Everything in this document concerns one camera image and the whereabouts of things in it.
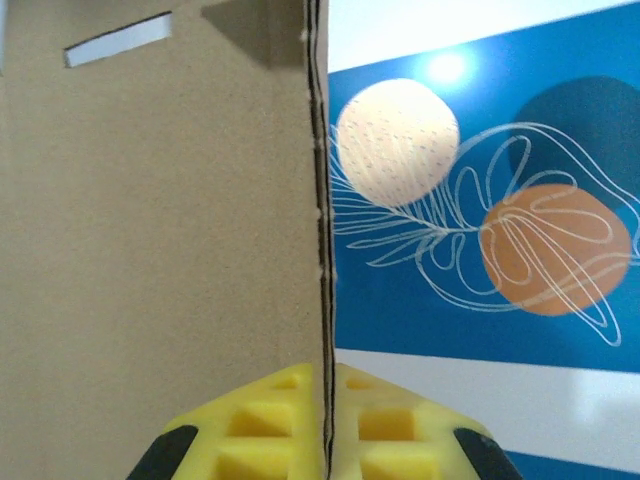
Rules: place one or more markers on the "blue floral wall panel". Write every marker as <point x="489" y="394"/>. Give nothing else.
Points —
<point x="400" y="310"/>
<point x="590" y="465"/>

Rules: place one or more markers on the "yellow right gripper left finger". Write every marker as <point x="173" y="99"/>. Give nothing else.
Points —
<point x="260" y="440"/>

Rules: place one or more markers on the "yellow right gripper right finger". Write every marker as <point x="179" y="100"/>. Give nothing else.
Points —
<point x="395" y="440"/>

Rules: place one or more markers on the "brown cardboard box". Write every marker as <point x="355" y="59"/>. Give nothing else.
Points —
<point x="160" y="225"/>

